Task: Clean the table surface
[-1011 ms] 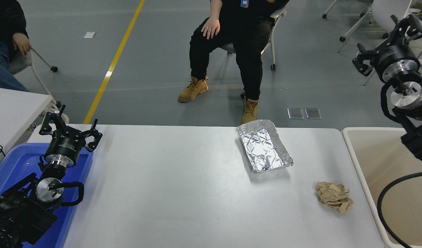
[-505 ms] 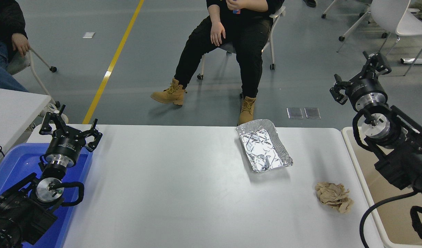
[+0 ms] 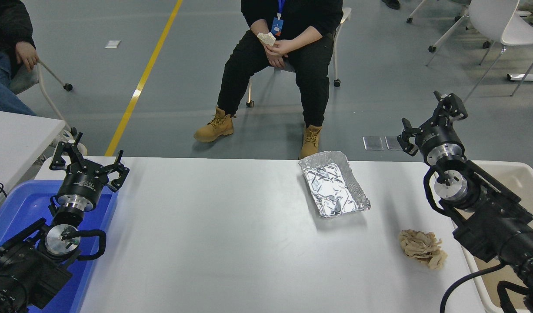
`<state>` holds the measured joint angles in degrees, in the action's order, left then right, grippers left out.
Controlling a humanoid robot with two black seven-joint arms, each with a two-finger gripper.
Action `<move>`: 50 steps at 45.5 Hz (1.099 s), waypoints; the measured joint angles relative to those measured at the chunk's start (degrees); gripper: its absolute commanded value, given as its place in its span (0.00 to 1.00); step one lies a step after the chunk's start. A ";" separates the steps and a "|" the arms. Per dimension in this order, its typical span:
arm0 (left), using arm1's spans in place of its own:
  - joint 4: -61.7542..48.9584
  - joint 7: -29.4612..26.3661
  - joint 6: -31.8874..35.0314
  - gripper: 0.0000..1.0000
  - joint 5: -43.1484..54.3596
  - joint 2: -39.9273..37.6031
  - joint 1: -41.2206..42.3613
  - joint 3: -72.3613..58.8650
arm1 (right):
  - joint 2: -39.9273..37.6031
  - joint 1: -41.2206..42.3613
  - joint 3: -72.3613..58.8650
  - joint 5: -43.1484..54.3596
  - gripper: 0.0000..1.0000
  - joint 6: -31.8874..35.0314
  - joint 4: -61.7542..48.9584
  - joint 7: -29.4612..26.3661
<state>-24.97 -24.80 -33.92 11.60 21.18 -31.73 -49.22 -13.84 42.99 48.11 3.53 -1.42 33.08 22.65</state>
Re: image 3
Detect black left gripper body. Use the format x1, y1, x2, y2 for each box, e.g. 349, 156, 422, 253
57, 167, 105, 201

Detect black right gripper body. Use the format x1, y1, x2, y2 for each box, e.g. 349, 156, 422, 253
416, 125, 464, 162

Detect crinkled foil tray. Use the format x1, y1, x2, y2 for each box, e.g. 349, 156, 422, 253
298, 151, 371, 218

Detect tan paper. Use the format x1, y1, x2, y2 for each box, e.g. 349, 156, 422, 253
399, 230, 448, 270

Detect person's hand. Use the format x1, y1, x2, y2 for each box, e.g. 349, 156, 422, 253
15, 41, 40, 72

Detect person's left hand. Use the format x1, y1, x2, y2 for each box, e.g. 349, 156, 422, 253
273, 38, 304, 56

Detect person's right hand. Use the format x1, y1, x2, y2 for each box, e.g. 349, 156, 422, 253
264, 43, 290, 69

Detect white side table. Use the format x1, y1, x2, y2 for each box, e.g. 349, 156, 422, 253
0, 109, 66, 205

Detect blue plastic tray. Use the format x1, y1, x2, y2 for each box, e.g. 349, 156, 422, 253
0, 180, 119, 313

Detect white chair with casters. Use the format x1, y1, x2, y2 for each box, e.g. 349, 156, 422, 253
8, 61, 88, 157
406, 0, 491, 53

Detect large pale plastic bin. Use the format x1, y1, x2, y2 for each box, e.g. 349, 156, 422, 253
440, 161, 533, 313

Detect white chair thin metal legs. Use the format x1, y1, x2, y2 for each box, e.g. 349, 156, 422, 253
425, 0, 533, 108

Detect blue lanyard with badge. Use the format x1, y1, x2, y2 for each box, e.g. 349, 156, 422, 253
271, 0, 286, 37

